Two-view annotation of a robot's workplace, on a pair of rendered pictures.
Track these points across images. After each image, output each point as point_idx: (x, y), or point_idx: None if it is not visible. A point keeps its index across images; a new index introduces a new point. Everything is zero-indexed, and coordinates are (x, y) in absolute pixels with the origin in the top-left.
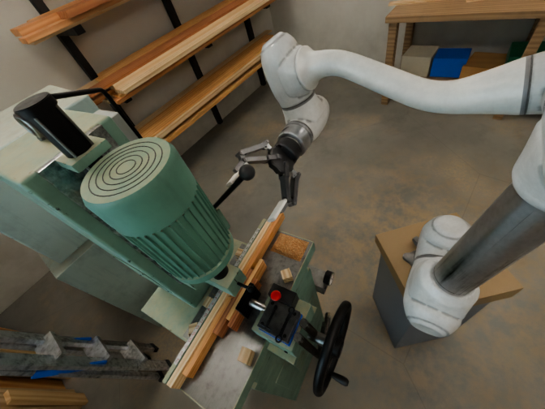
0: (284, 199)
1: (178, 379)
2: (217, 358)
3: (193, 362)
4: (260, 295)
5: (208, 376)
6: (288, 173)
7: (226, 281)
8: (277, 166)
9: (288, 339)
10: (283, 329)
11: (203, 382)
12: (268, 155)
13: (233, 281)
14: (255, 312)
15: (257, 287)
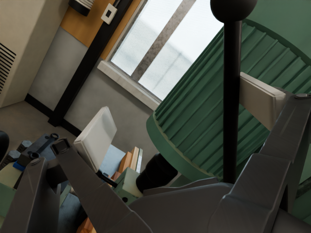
0: (85, 145)
1: (133, 151)
2: (108, 166)
3: (127, 157)
4: (73, 222)
5: (111, 156)
6: (92, 203)
7: (132, 174)
8: (178, 191)
9: (42, 134)
10: (48, 141)
11: (114, 154)
12: (288, 160)
13: (124, 174)
14: (78, 200)
15: (81, 226)
